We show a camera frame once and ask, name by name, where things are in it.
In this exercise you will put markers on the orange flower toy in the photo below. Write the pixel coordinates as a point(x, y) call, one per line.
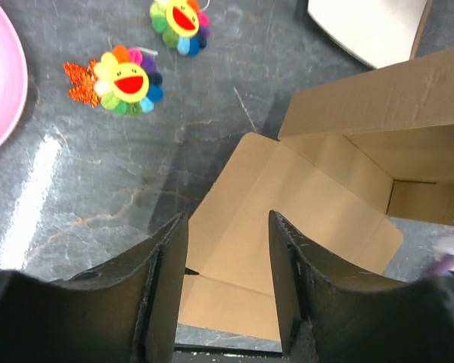
point(124, 81)

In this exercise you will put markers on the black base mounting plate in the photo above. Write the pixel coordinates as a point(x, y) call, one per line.
point(212, 354)

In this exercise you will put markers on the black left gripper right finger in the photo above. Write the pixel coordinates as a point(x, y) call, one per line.
point(330, 310)

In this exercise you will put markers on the pink plate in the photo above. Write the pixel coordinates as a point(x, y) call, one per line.
point(13, 77)

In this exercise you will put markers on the rainbow flower toy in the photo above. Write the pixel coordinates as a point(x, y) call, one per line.
point(182, 25)

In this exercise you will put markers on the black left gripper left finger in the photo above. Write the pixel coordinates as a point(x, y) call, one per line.
point(123, 310)

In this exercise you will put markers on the black wire wooden shelf rack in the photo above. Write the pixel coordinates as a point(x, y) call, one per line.
point(436, 29)

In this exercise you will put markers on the brown cardboard box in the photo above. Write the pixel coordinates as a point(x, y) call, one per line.
point(350, 156)

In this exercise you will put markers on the white tray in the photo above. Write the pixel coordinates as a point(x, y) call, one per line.
point(379, 33)

